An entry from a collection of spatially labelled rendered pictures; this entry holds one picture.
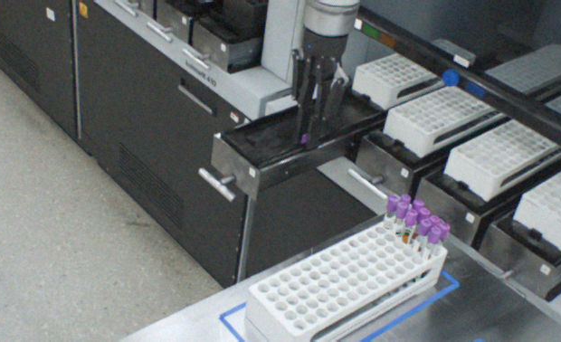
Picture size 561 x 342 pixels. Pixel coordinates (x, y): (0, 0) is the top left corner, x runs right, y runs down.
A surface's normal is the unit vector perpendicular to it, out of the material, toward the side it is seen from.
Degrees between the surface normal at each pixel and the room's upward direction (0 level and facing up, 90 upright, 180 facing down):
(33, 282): 0
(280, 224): 90
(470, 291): 0
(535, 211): 90
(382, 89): 90
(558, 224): 90
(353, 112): 0
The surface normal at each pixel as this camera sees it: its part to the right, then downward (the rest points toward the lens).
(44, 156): 0.13, -0.80
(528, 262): -0.74, 0.32
